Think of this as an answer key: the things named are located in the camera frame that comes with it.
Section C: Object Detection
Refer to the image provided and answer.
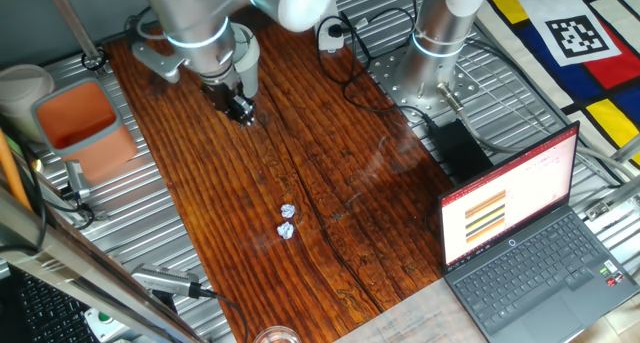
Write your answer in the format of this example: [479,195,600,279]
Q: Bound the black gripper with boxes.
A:
[201,77,257,128]

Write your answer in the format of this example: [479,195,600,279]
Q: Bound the round white swing-lid trash can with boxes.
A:
[230,22,261,98]

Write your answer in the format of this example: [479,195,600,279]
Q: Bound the wood grain board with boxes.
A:
[102,0,454,343]

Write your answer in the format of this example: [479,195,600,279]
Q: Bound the white power strip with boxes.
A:
[317,17,346,53]

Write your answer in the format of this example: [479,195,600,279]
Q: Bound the orange square bin grey rim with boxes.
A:
[30,77,139,182]

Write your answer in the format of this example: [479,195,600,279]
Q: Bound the thin metal pole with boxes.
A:
[42,0,109,77]

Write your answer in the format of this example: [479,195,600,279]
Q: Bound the beige round bin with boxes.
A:
[0,63,56,144]

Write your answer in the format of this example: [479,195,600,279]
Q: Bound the black power adapter brick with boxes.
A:
[429,118,494,184]

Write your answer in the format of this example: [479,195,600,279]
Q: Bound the orange pole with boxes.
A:
[0,127,34,212]

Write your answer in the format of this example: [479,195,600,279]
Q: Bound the grey box green button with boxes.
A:
[83,307,126,342]

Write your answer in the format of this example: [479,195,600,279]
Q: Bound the black keyboard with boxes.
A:
[14,270,101,343]

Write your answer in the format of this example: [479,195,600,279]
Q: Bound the white fiducial marker sheet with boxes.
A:
[517,0,624,67]

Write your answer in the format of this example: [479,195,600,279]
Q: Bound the colourful block pattern cloth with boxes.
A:
[474,0,640,167]

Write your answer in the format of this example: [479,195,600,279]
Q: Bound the wrist camera with grey bracket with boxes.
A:
[130,41,184,84]

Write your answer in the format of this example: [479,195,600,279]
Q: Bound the black power cord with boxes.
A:
[315,7,441,132]

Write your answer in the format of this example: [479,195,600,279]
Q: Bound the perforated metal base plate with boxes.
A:
[367,47,481,112]

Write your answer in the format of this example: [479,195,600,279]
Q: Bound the small silver camera on mount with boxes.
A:
[59,160,109,222]

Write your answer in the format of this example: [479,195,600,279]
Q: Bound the silver ribbed camera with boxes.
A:
[130,263,204,300]

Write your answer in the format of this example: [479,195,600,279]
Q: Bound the black ribbed camera cable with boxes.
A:
[198,287,250,343]

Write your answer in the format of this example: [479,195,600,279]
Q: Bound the thick grey robot cable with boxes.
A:
[435,81,640,182]

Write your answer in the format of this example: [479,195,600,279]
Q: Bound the black hanging cable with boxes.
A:
[17,142,49,254]

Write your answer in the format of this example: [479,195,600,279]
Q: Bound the aluminium frame beam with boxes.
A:
[0,182,211,343]

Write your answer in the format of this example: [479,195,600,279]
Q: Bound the aluminium frame bar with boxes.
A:
[608,132,640,165]
[583,175,640,223]

